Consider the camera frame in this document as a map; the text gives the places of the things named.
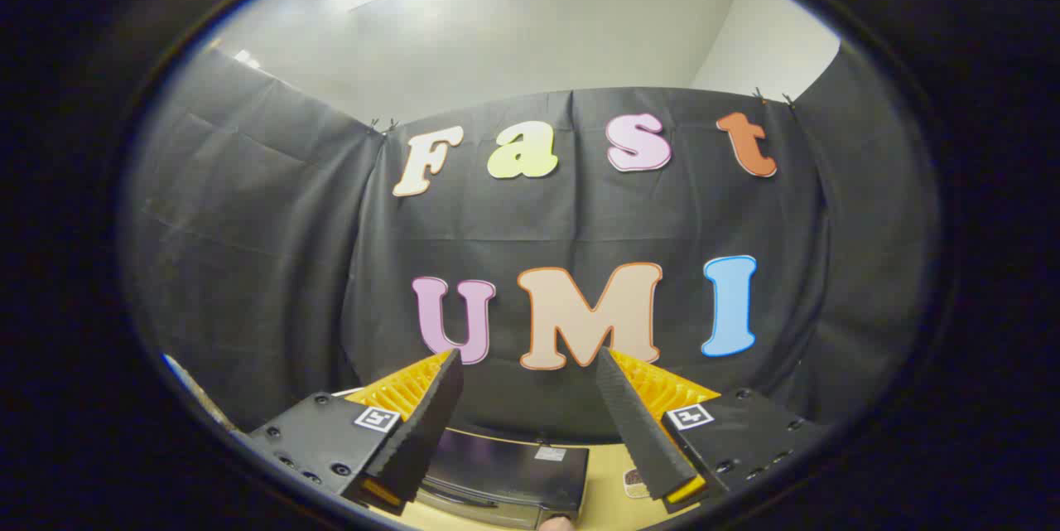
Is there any black backdrop cloth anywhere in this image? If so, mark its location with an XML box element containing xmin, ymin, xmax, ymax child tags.
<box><xmin>124</xmin><ymin>42</ymin><xmax>941</xmax><ymax>445</ymax></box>

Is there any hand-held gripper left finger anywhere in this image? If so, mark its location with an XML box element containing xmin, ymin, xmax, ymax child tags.
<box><xmin>247</xmin><ymin>349</ymin><xmax>465</xmax><ymax>515</ymax></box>

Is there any black toaster oven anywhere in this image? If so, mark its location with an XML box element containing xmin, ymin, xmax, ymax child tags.
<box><xmin>414</xmin><ymin>425</ymin><xmax>590</xmax><ymax>530</ymax></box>

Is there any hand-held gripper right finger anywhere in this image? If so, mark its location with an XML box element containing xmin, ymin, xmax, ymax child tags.
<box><xmin>595</xmin><ymin>346</ymin><xmax>831</xmax><ymax>515</ymax></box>

